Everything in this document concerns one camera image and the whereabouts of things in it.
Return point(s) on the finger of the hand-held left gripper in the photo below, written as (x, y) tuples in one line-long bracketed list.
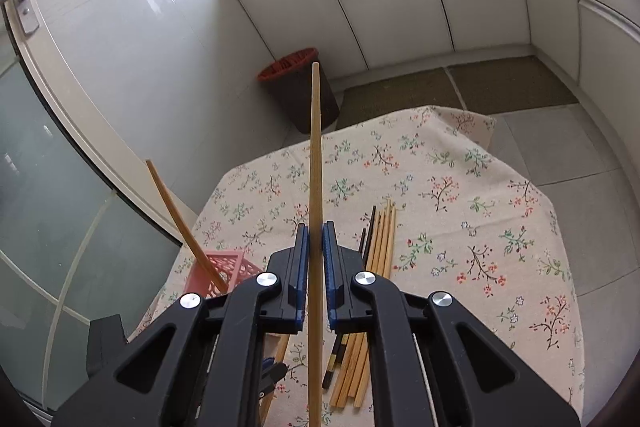
[(272, 369)]

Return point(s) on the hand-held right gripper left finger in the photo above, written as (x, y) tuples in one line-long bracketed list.
[(301, 257)]

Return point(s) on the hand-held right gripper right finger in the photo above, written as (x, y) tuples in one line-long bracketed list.
[(330, 267)]

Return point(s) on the light wooden chopstick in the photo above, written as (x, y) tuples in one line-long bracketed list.
[(277, 367), (170, 207), (315, 157)]

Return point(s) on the black chopstick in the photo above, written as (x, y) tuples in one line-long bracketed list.
[(370, 227), (362, 242)]

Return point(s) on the bunch of wooden chopsticks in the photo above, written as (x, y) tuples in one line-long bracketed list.
[(386, 247)]

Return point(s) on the pink plastic lattice basket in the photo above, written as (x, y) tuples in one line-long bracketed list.
[(240, 264)]

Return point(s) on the floral tablecloth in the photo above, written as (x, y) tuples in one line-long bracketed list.
[(450, 232)]

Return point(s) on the frosted glass sliding door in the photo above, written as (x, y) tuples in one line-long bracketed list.
[(40, 207)]

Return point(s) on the dark trash bin red liner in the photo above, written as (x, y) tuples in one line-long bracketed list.
[(290, 102)]

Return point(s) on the olive floor mat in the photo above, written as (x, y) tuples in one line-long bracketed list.
[(395, 97), (510, 82)]

